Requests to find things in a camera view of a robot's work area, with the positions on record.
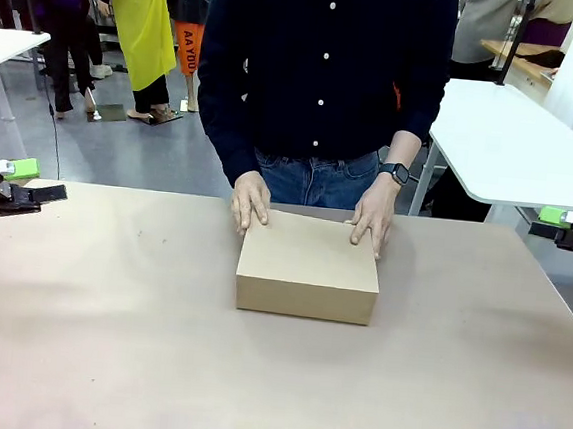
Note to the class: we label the person in orange trousers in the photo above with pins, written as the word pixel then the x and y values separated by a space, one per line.
pixel 187 45

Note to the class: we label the wooden table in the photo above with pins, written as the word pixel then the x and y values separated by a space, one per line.
pixel 497 46

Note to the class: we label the black pole on white table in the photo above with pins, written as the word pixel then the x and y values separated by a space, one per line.
pixel 514 44

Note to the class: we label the person's right forearm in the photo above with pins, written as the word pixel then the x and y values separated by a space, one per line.
pixel 229 154

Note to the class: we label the black smartwatch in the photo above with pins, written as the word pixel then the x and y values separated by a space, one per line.
pixel 395 173

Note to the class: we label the brown cardboard box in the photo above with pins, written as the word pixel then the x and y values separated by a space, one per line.
pixel 306 271

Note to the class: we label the large white table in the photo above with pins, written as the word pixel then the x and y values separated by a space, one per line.
pixel 513 144

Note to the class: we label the person with white sneakers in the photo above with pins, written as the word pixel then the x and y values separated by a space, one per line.
pixel 98 42

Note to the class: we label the figure in yellow apron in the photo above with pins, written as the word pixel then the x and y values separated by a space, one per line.
pixel 143 21

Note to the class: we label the small white table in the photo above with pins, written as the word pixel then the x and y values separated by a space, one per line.
pixel 5 49

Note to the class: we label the person in black clothes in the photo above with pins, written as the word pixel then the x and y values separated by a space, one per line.
pixel 67 29

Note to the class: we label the person in grey sweater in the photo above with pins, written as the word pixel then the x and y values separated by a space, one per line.
pixel 478 30

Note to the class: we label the person's left hand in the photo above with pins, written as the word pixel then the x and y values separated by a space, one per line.
pixel 380 207

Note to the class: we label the orange fabric item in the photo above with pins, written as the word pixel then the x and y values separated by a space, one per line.
pixel 397 101

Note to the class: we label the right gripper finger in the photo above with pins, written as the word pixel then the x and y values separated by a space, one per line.
pixel 570 238
pixel 557 216

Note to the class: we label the person's right hand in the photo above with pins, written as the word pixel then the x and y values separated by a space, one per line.
pixel 250 196

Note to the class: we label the person in navy shirt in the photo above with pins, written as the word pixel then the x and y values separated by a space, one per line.
pixel 326 52

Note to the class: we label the person's left forearm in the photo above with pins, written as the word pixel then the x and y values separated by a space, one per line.
pixel 405 147

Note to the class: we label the dark floor plate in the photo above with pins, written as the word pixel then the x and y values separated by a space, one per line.
pixel 111 112

